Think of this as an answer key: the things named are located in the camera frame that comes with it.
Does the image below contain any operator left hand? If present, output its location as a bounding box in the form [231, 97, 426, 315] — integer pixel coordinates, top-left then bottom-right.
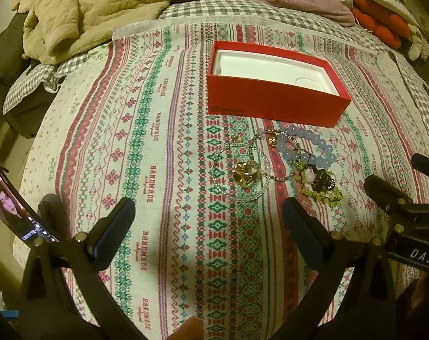
[168, 317, 204, 340]

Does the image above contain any blue bead bracelet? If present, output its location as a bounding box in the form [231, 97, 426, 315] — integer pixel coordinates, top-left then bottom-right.
[275, 124, 337, 169]

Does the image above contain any pearl gold earring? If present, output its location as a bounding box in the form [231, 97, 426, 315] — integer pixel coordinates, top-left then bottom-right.
[231, 135, 242, 143]

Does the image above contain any black ornate ring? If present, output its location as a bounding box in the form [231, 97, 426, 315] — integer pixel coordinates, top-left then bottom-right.
[311, 168, 337, 193]

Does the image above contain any grey checkered bedsheet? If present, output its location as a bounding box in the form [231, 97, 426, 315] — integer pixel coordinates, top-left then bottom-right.
[0, 0, 429, 137]

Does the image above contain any orange plush toy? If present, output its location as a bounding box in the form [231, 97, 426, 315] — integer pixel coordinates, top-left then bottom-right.
[352, 0, 411, 49]

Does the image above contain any beige quilted blanket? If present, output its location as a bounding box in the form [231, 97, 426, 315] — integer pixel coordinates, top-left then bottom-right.
[12, 0, 171, 65]

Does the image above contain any white plush toy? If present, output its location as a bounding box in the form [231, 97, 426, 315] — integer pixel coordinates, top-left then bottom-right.
[408, 25, 429, 61]

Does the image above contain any red jewelry box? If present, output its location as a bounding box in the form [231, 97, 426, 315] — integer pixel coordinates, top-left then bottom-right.
[207, 41, 351, 128]

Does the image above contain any clear bead bracelet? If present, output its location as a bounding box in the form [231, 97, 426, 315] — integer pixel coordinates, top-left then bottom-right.
[211, 129, 272, 203]

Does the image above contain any gold green stone ring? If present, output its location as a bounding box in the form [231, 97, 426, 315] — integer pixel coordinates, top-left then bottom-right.
[230, 160, 261, 188]

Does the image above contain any small gold earring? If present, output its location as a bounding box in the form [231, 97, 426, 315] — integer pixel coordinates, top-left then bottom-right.
[266, 131, 279, 147]

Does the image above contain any thin dark bead bracelet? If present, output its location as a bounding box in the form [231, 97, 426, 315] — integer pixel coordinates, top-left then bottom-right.
[257, 129, 313, 182]

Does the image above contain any patterned handmade cloth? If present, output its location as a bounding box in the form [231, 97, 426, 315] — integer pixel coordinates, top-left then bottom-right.
[21, 18, 429, 339]

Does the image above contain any green bead cord bracelet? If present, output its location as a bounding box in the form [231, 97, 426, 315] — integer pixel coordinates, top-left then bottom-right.
[290, 160, 344, 209]

